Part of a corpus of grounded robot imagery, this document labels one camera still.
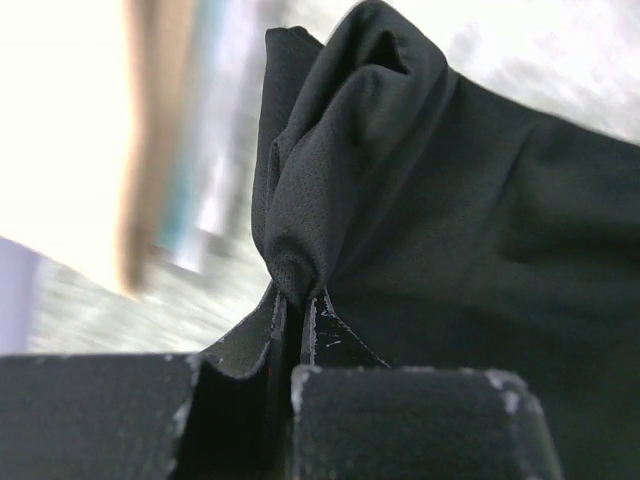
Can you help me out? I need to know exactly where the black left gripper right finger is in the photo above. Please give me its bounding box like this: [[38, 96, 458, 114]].
[[289, 296, 562, 479]]

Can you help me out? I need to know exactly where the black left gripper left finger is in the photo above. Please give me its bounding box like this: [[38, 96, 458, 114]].
[[1, 290, 287, 479]]

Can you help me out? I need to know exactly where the black t shirt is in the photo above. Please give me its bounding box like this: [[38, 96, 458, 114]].
[[251, 1, 639, 479]]

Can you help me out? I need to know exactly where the teal folded t shirt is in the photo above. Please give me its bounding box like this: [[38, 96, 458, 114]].
[[157, 1, 225, 271]]

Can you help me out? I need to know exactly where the tan folded t shirt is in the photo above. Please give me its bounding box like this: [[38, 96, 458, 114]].
[[117, 1, 196, 297]]

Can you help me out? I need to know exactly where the white folded t shirt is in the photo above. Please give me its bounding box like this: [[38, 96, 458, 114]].
[[174, 0, 271, 276]]

